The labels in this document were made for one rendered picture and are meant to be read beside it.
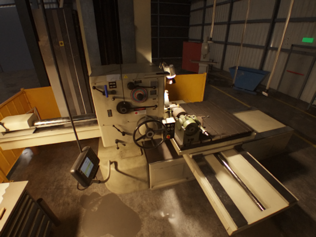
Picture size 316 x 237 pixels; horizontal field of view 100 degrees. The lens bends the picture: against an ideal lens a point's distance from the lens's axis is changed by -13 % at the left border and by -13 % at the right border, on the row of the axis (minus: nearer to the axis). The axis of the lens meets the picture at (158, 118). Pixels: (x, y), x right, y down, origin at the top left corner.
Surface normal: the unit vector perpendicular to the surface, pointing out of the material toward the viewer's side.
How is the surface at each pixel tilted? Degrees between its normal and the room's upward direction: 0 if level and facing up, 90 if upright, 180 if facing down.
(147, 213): 0
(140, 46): 90
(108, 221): 0
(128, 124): 90
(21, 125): 90
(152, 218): 0
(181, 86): 90
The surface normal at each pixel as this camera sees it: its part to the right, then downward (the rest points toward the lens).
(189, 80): 0.26, 0.48
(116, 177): 0.02, 0.50
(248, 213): 0.00, -0.87
